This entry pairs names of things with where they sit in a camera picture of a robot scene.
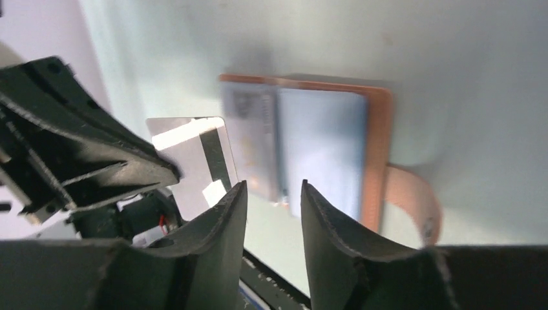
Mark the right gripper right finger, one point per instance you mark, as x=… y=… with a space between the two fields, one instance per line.
x=351 y=267

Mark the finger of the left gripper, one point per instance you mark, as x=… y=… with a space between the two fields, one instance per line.
x=46 y=92
x=48 y=172

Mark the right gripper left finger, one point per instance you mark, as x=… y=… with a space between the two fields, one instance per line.
x=195 y=267

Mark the silver white credit card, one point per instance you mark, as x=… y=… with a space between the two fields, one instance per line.
x=200 y=148

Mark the brown leather card holder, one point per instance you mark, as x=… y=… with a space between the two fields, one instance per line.
x=382 y=182

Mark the pale blue patterned card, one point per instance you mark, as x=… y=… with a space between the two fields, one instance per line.
x=250 y=117

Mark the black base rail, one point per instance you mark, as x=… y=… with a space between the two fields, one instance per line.
x=260 y=287

